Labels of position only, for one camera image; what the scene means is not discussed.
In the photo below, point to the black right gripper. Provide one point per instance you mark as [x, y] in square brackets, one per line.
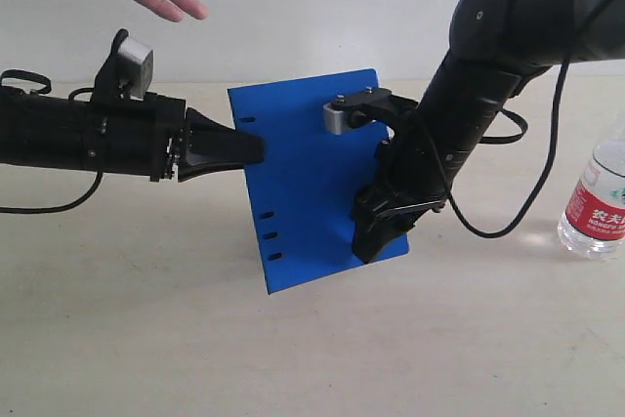
[407, 182]

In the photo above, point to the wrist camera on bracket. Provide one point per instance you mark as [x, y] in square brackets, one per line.
[348, 112]
[127, 70]

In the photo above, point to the clear water bottle red cap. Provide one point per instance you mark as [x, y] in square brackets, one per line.
[592, 223]

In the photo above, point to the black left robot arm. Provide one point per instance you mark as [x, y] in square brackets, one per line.
[46, 132]

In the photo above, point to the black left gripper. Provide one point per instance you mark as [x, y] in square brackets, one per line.
[139, 138]

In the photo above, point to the blue ring binder notebook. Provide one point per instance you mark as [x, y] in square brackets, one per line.
[302, 194]

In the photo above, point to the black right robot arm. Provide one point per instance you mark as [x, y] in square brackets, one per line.
[496, 47]

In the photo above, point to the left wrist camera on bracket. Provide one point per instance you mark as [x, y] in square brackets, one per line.
[127, 70]

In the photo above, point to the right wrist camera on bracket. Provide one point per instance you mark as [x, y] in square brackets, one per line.
[348, 112]

